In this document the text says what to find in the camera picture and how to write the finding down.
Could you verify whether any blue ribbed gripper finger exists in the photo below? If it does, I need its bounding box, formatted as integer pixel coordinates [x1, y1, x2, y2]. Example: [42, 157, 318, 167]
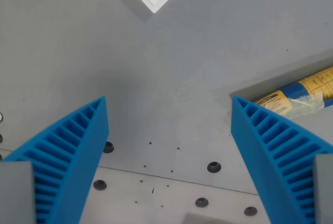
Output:
[1, 96, 109, 224]
[230, 95, 333, 224]

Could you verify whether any blue and yellow paper roll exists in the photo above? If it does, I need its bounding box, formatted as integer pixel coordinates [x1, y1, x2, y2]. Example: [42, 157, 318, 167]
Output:
[253, 65, 333, 121]

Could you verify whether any clear tape strip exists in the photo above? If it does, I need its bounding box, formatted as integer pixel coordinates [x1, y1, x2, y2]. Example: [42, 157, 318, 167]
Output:
[288, 92, 325, 117]

